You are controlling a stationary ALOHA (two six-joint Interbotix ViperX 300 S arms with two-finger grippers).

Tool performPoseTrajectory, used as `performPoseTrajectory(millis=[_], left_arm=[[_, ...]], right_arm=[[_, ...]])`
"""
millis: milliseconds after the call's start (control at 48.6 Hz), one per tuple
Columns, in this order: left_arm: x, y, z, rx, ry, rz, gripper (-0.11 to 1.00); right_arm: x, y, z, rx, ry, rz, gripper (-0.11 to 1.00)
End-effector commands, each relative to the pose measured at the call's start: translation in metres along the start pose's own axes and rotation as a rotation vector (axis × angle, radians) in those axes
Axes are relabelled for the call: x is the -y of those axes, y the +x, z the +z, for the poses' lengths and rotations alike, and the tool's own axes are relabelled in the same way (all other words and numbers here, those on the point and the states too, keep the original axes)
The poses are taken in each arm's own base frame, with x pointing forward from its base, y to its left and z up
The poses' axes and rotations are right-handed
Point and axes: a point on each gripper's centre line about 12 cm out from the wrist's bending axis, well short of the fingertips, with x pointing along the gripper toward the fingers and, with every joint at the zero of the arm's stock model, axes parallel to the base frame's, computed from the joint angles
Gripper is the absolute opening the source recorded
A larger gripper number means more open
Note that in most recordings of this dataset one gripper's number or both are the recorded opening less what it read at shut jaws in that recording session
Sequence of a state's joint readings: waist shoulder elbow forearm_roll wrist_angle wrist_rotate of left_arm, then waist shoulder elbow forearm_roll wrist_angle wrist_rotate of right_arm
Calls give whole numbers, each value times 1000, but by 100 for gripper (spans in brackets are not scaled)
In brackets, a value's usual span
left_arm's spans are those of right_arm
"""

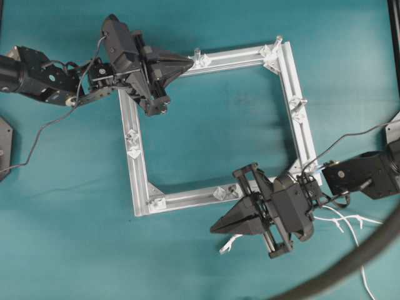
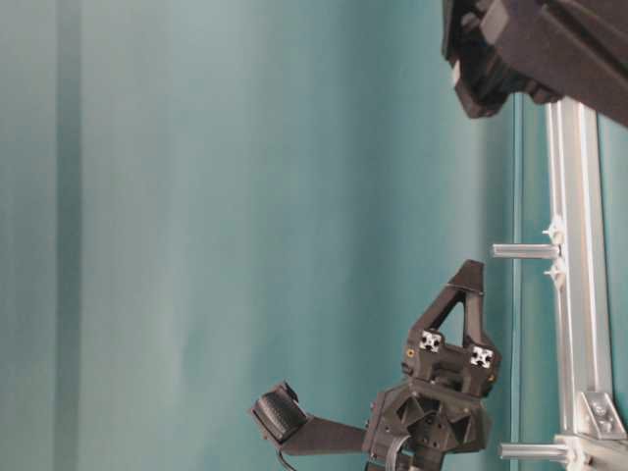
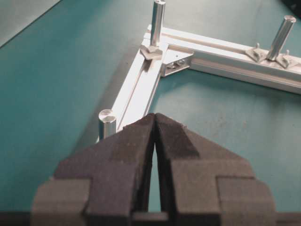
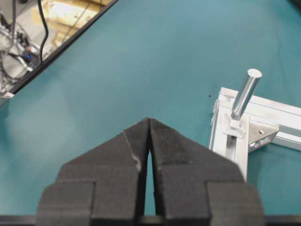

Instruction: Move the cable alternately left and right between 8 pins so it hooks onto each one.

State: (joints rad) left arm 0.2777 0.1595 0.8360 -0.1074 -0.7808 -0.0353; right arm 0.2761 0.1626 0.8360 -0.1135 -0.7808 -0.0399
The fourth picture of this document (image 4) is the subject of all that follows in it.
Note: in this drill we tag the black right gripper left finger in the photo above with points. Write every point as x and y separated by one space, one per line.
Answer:
103 187

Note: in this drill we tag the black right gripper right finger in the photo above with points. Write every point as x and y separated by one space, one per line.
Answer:
197 187

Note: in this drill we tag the silver metal pin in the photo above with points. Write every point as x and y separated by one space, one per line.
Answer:
245 93

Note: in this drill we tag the aluminium extrusion frame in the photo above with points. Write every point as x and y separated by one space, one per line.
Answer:
263 122

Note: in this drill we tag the cable clutter with device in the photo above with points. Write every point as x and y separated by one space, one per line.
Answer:
18 47

